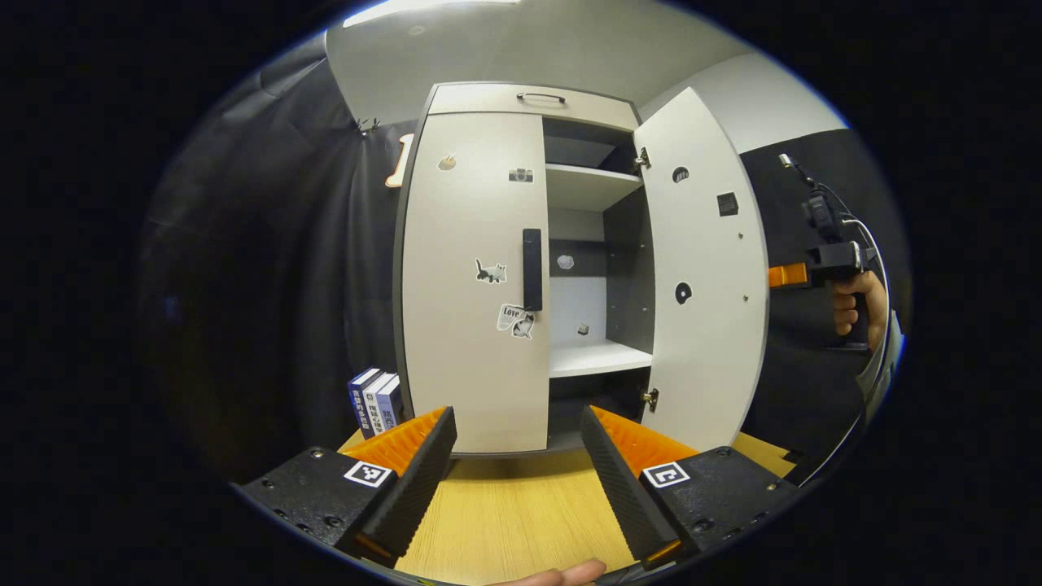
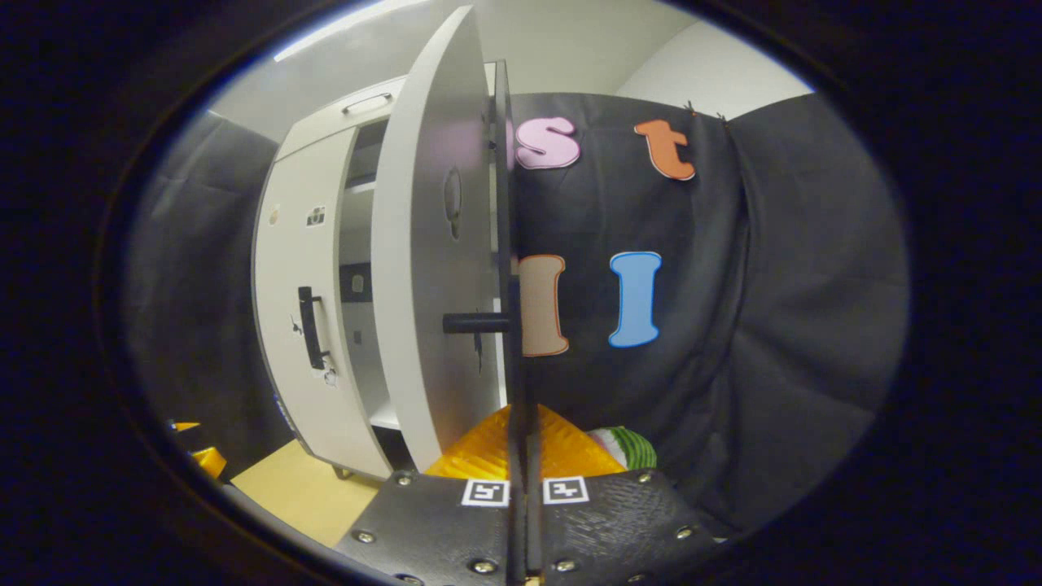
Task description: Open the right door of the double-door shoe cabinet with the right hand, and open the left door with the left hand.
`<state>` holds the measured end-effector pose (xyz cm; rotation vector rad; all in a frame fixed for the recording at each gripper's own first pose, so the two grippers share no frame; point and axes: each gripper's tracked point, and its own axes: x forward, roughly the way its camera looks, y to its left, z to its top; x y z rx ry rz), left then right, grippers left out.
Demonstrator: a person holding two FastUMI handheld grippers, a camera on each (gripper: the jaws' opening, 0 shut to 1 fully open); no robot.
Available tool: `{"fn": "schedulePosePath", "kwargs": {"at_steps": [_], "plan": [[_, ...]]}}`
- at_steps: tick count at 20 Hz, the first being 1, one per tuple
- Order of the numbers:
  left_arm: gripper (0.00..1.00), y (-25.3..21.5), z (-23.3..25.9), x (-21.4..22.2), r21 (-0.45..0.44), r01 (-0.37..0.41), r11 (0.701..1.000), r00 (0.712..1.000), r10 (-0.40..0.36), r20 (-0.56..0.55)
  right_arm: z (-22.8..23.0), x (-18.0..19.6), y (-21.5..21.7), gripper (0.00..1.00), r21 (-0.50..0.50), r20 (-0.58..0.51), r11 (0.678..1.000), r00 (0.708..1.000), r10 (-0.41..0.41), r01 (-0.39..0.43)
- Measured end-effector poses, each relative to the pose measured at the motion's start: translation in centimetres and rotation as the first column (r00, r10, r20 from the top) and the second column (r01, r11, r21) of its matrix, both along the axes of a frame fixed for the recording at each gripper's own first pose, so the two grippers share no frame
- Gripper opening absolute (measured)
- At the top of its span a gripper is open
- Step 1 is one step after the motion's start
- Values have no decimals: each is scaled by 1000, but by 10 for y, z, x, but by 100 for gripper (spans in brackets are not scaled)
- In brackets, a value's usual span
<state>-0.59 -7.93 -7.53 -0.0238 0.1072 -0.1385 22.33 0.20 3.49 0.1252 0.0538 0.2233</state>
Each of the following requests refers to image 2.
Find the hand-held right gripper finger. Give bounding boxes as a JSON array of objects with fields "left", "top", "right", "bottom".
[
  {"left": 335, "top": 403, "right": 526, "bottom": 586},
  {"left": 525, "top": 403, "right": 721, "bottom": 586}
]

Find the black door handle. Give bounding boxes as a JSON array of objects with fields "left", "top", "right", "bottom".
[
  {"left": 442, "top": 273, "right": 530, "bottom": 440},
  {"left": 297, "top": 286, "right": 333, "bottom": 371}
]

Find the white door with camera sticker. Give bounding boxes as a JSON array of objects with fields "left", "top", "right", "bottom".
[{"left": 251, "top": 126, "right": 392, "bottom": 481}]

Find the grey double-door shoe cabinet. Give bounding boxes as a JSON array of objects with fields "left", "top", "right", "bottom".
[{"left": 251, "top": 59, "right": 515, "bottom": 481}]

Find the white door with glasses sticker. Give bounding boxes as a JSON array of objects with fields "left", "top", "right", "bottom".
[{"left": 370, "top": 4, "right": 507, "bottom": 474}]

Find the white cabinet drawer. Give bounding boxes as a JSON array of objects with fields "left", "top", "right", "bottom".
[{"left": 279, "top": 63, "right": 499, "bottom": 161}]

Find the green pink striped toy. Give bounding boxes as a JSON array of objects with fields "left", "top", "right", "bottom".
[{"left": 588, "top": 426, "right": 659, "bottom": 473}]

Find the black backdrop cloth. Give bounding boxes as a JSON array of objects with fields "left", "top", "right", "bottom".
[{"left": 126, "top": 90, "right": 911, "bottom": 534}]

